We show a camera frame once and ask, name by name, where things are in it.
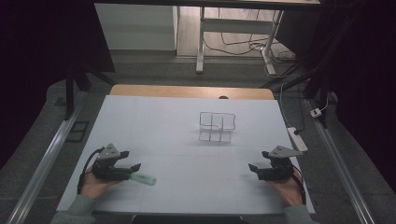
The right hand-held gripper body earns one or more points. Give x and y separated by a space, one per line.
278 169

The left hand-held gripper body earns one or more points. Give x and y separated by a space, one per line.
106 165

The green highlighter pen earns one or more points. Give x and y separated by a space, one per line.
144 179

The clear compartment organizer box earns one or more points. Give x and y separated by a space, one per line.
217 127

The person's right hand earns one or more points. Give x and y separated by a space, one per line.
288 191

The person's left hand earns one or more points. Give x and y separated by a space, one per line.
95 186

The white power strip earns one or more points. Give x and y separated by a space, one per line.
297 139

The black plug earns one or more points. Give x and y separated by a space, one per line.
298 132

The dark floor hatch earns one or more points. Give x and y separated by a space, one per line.
77 131

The white table mat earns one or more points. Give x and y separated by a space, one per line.
186 174

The person's dark clothing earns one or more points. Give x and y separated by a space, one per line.
186 219

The black metal stand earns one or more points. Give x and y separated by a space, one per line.
73 87
314 77

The white cabinet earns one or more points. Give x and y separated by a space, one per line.
137 26

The metal floor rail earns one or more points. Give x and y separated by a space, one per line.
43 161
339 165

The white desk frame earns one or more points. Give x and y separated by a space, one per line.
236 26

